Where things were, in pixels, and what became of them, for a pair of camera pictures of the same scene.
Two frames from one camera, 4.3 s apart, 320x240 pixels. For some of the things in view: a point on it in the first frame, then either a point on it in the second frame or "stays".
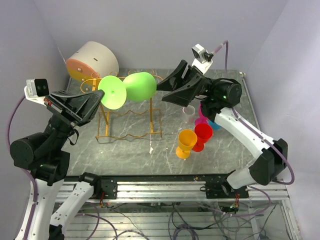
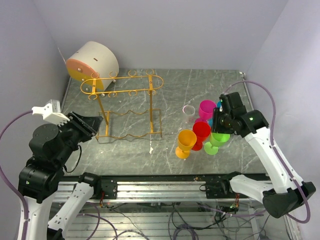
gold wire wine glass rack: (126, 102) stays
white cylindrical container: (93, 60) stays
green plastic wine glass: (136, 87) → (211, 147)
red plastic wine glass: (204, 132) stays
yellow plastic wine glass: (187, 139) stays
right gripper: (184, 96) → (216, 127)
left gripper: (79, 104) → (93, 122)
